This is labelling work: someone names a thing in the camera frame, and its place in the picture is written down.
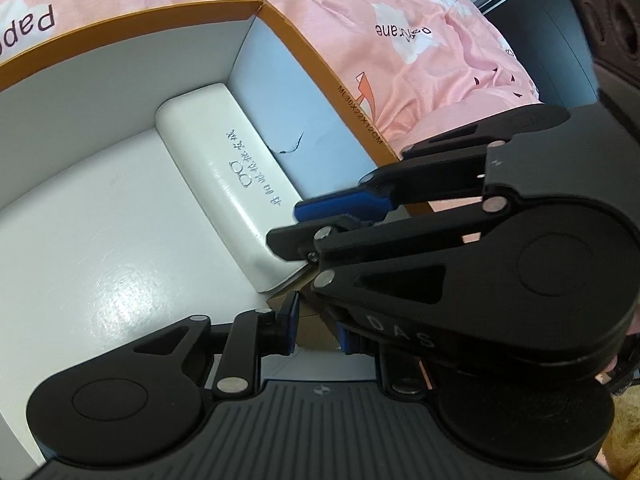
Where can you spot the pink printed blanket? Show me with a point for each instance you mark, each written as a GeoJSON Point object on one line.
{"type": "Point", "coordinates": [350, 20]}

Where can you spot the dark brown cabinet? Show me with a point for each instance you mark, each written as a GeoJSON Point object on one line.
{"type": "Point", "coordinates": [612, 25]}

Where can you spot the white glasses case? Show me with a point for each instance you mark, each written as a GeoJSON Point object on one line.
{"type": "Point", "coordinates": [220, 160]}

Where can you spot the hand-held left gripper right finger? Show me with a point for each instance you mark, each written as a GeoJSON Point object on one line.
{"type": "Point", "coordinates": [347, 342]}

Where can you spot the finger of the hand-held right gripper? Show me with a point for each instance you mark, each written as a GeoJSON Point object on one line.
{"type": "Point", "coordinates": [340, 205]}
{"type": "Point", "coordinates": [350, 240]}

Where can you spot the orange cardboard box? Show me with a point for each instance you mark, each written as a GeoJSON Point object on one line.
{"type": "Point", "coordinates": [100, 240]}

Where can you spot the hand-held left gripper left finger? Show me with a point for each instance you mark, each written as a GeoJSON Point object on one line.
{"type": "Point", "coordinates": [290, 325]}

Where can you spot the brown fuzzy cloth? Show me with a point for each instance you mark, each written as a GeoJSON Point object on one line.
{"type": "Point", "coordinates": [625, 435]}

